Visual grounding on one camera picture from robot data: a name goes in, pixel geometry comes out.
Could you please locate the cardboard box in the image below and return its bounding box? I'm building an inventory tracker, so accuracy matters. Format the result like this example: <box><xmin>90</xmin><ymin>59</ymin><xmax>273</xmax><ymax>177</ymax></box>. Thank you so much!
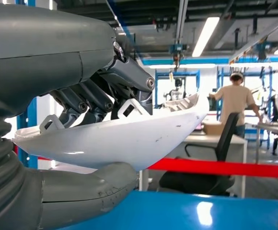
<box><xmin>202</xmin><ymin>122</ymin><xmax>226</xmax><ymax>136</ymax></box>

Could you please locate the white desk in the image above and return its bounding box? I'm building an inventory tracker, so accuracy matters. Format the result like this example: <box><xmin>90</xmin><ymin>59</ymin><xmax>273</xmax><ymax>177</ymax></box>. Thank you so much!
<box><xmin>139</xmin><ymin>133</ymin><xmax>248</xmax><ymax>199</ymax></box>

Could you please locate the blue gantry frame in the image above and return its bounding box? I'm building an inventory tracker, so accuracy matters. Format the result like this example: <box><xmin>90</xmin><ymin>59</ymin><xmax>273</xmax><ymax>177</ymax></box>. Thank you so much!
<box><xmin>154</xmin><ymin>69</ymin><xmax>200</xmax><ymax>109</ymax></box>

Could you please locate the person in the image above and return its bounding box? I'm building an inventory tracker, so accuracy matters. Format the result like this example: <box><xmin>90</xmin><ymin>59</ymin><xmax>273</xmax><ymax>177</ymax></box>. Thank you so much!
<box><xmin>208</xmin><ymin>71</ymin><xmax>261</xmax><ymax>138</ymax></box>

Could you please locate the grey metal table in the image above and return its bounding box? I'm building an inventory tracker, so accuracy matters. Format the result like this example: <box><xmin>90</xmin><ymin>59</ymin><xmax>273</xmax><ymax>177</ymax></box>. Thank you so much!
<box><xmin>252</xmin><ymin>122</ymin><xmax>278</xmax><ymax>166</ymax></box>

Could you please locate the black office chair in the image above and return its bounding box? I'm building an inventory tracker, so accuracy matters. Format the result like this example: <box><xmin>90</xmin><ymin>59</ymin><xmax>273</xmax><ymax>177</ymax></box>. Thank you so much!
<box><xmin>159</xmin><ymin>112</ymin><xmax>240</xmax><ymax>196</ymax></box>

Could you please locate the red barrier belt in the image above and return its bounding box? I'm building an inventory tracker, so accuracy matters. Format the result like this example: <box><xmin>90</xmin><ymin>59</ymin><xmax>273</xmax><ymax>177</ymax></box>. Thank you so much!
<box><xmin>13</xmin><ymin>144</ymin><xmax>278</xmax><ymax>179</ymax></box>

